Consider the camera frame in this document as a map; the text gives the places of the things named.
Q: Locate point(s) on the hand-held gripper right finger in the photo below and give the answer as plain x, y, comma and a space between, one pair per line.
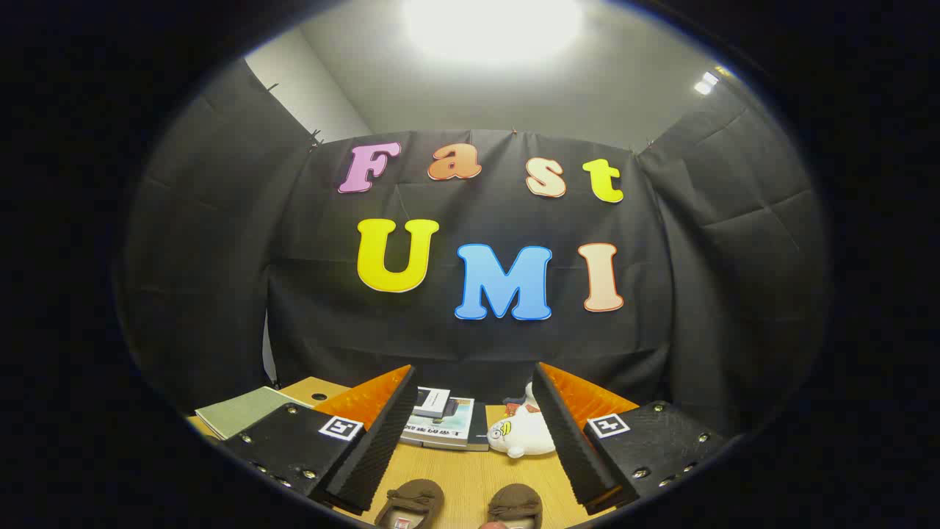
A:
569, 441

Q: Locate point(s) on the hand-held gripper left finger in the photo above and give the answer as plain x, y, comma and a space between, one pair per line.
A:
382, 441

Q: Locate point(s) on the brown fuzzy shoe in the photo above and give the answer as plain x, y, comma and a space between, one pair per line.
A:
411, 496
515, 501

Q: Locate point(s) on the green fabric storage box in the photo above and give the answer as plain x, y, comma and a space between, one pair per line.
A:
246, 411

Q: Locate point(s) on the white plush toy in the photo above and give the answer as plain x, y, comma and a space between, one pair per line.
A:
521, 433

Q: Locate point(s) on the penguin plush toy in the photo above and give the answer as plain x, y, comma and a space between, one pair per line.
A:
529, 391

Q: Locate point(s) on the small blue picture book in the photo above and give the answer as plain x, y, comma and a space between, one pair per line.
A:
433, 400

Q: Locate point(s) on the teal and white book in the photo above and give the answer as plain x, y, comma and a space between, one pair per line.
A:
448, 422

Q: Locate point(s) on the dark cover book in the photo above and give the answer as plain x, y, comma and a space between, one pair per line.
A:
479, 426

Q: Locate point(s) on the small ceiling lamp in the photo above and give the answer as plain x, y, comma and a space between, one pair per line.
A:
705, 84

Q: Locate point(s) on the large ceiling light panel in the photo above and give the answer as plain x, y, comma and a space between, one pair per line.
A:
492, 29

